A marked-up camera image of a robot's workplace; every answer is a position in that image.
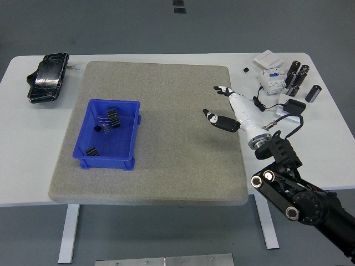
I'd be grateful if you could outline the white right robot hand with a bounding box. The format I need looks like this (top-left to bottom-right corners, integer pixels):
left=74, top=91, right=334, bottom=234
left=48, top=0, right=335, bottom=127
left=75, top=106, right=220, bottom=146
left=202, top=85, right=272, bottom=144

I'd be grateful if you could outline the blue plastic box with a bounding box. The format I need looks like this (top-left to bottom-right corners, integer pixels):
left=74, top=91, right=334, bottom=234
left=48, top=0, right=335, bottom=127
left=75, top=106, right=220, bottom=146
left=72, top=99, right=142, bottom=171

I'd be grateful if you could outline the white circuit breaker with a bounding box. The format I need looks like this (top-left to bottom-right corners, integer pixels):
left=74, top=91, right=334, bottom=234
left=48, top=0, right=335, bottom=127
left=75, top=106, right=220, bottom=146
left=257, top=64, right=287, bottom=96

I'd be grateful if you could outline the black power adapter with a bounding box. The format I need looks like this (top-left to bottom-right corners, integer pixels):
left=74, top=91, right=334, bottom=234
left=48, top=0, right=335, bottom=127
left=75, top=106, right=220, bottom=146
left=283, top=99, right=307, bottom=115

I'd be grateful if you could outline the grey-brown mat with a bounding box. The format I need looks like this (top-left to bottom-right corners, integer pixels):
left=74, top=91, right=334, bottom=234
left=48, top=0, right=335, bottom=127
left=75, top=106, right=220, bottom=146
left=48, top=60, right=249, bottom=206

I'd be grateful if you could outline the white table leg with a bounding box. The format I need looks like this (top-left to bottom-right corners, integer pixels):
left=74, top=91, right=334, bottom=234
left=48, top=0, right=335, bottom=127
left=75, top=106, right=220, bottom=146
left=57, top=204, right=80, bottom=264
left=253, top=193, right=280, bottom=250

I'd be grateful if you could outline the grey metal plate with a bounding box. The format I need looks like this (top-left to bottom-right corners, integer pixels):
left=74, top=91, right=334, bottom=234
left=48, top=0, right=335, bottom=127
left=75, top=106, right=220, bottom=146
left=94, top=253, right=234, bottom=266

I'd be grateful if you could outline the black wrapped device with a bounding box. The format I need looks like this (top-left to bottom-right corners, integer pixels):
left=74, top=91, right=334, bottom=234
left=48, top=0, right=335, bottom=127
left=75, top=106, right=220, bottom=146
left=26, top=52, right=70, bottom=105

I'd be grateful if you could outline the black adapter cord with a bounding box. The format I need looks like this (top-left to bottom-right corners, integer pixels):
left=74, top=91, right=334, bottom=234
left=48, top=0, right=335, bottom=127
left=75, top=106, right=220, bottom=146
left=252, top=85, right=286, bottom=112

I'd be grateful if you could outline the black robot hand cable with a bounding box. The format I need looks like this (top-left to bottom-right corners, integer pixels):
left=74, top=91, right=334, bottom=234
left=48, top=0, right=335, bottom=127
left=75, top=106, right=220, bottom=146
left=262, top=114, right=305, bottom=139

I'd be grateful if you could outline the white wall switch panel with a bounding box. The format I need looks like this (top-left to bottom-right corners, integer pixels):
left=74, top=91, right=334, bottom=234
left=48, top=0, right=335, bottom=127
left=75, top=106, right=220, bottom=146
left=253, top=49, right=285, bottom=68

